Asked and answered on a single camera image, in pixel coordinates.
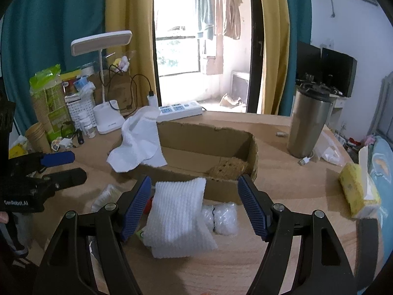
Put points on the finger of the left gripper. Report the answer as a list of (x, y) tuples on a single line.
[(65, 179), (57, 159)]

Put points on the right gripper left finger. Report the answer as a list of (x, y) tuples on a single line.
[(133, 203)]

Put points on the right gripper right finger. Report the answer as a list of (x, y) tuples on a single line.
[(252, 200)]

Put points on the cotton swab bag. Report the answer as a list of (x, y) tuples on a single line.
[(109, 195)]

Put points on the bubble wrap roll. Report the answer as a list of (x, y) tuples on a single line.
[(221, 219)]

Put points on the white waffle knit towel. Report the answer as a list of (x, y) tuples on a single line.
[(175, 226)]

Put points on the stack of paper cups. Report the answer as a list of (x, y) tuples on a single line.
[(37, 138)]

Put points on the brown loofah sponge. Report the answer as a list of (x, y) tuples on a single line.
[(229, 169)]

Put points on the white pill bottle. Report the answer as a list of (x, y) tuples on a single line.
[(88, 127)]

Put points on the brown cardboard box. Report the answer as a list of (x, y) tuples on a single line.
[(191, 150)]

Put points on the white perforated basket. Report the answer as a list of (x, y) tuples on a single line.
[(77, 104)]

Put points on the white usb plug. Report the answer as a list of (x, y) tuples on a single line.
[(304, 161)]

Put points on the white cloth on box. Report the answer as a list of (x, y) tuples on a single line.
[(140, 142)]

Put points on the green paper cup package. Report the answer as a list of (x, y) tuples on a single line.
[(48, 101)]

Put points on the clear plastic bag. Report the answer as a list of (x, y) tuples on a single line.
[(327, 150)]

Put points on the brown paper bag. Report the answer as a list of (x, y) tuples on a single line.
[(117, 87)]

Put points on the yellow tissue pack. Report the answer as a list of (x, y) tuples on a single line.
[(359, 188)]

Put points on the white power strip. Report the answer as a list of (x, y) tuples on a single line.
[(179, 110)]

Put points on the stainless steel tumbler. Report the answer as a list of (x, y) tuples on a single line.
[(310, 112)]

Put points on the teal curtain left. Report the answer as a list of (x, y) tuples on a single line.
[(36, 35)]

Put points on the black monitor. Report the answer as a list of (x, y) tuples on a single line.
[(335, 70)]

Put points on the yellow curtain right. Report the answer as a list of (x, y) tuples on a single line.
[(276, 23)]

